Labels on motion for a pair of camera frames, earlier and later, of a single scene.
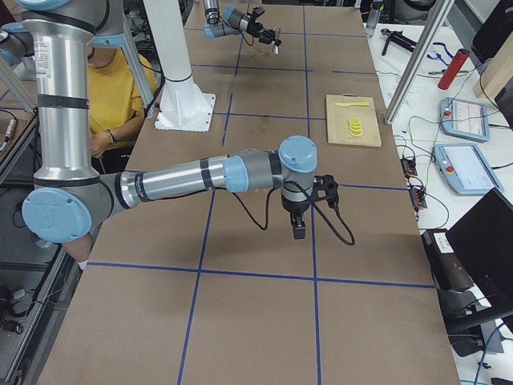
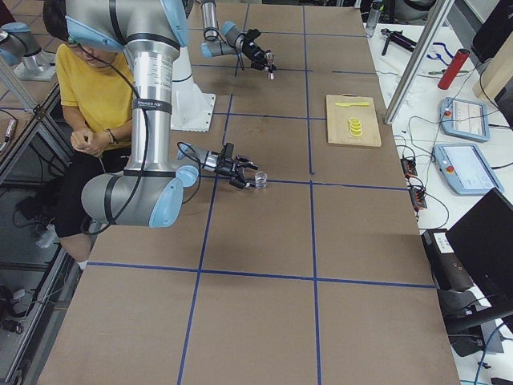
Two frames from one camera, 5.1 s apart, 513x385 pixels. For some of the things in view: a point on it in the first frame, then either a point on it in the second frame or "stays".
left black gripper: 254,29 to 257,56
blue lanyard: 438,55 stays
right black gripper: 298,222 to 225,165
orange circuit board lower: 418,198 stays
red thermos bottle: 454,69 stays
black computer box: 448,272 stays
